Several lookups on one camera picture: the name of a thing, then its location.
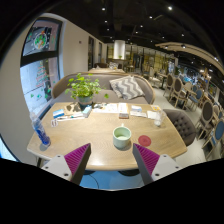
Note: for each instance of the dark tufted armchair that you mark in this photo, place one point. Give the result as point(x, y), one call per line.
point(181, 125)

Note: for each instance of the white printed leaflet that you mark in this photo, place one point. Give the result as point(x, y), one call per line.
point(111, 108)

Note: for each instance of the white paper sheet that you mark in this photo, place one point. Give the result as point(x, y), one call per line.
point(138, 114)

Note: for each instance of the potted green plant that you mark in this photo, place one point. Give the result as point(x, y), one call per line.
point(83, 87)

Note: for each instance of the small white orange box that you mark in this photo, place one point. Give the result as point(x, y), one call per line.
point(123, 116)

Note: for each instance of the small light blue box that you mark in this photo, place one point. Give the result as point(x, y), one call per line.
point(87, 110)

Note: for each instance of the dark-framed decorated window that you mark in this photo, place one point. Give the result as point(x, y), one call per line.
point(38, 80)

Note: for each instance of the clear plastic cup with straw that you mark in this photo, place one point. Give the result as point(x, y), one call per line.
point(159, 118)

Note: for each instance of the curved grey sofa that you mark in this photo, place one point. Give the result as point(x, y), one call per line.
point(106, 95)

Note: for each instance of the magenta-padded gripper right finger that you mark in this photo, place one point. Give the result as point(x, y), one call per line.
point(146, 158)

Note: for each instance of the blue white tissue pack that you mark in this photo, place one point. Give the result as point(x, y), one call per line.
point(58, 113)

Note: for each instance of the clear blue-labelled drink bottle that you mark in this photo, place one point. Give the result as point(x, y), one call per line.
point(41, 131)

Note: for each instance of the flat round red coaster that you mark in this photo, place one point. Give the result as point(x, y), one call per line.
point(144, 140)

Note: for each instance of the grey white zigzag cushion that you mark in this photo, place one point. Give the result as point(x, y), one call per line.
point(127, 87)

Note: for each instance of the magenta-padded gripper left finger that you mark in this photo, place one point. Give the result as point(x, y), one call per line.
point(77, 158)

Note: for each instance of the pale green mug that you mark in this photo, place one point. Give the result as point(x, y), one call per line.
point(121, 138)

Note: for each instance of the group of dining chairs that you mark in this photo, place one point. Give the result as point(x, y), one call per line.
point(206, 111)

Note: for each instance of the white blue card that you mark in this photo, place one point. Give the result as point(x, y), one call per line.
point(136, 108)

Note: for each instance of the group of ceiling lights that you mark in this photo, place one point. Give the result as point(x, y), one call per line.
point(170, 8)

